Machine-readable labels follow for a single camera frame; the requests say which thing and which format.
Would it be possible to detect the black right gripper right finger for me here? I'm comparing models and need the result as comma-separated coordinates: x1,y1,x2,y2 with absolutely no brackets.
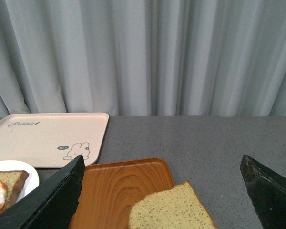
240,155,286,229

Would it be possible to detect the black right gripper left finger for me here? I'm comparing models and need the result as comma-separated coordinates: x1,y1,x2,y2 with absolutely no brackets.
0,155,85,229

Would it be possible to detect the white round plate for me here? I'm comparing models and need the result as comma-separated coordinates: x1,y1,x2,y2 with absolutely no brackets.
0,160,39,213

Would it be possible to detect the bread slice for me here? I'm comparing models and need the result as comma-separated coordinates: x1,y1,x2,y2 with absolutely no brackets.
128,180,217,229
0,170,29,213

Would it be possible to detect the brown wooden tray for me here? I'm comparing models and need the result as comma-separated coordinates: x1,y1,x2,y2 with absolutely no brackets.
69,158,174,229

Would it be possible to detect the pink rabbit tray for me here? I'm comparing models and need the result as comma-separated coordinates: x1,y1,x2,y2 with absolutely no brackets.
0,113,109,168

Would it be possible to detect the grey curtain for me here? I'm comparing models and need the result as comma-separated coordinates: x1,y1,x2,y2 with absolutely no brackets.
0,0,286,117

